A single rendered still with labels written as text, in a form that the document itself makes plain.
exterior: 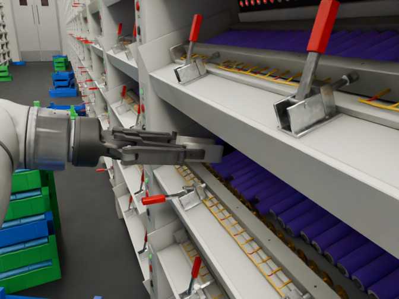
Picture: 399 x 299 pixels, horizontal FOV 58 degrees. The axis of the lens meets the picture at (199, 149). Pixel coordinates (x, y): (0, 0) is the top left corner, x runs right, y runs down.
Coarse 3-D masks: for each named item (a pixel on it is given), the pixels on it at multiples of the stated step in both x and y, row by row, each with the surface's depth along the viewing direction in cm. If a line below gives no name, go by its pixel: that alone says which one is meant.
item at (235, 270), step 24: (168, 168) 71; (168, 192) 62; (192, 216) 54; (264, 216) 48; (216, 240) 47; (240, 240) 46; (216, 264) 43; (240, 264) 42; (264, 264) 41; (240, 288) 39; (264, 288) 38
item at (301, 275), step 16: (208, 176) 58; (224, 192) 52; (224, 208) 51; (240, 208) 47; (240, 224) 47; (256, 224) 43; (256, 240) 42; (272, 240) 40; (272, 256) 39; (288, 256) 37; (272, 272) 38; (288, 272) 36; (304, 272) 35; (304, 288) 34; (320, 288) 33
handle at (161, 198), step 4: (184, 188) 55; (184, 192) 56; (188, 192) 56; (148, 196) 55; (152, 196) 55; (156, 196) 55; (160, 196) 55; (164, 196) 55; (168, 196) 55; (172, 196) 55; (176, 196) 55; (180, 196) 55; (144, 200) 54; (148, 200) 54; (152, 200) 54; (156, 200) 54; (160, 200) 54; (164, 200) 55; (144, 204) 54; (148, 204) 54
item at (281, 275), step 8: (184, 168) 67; (192, 176) 63; (208, 192) 57; (216, 200) 54; (224, 216) 51; (256, 248) 42; (264, 256) 41; (272, 264) 40; (280, 272) 38; (288, 280) 37; (288, 288) 37; (296, 288) 36
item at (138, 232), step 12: (120, 192) 147; (120, 204) 142; (132, 204) 138; (132, 216) 130; (132, 228) 124; (144, 228) 120; (132, 240) 117; (144, 240) 106; (144, 252) 106; (144, 264) 105; (144, 276) 100
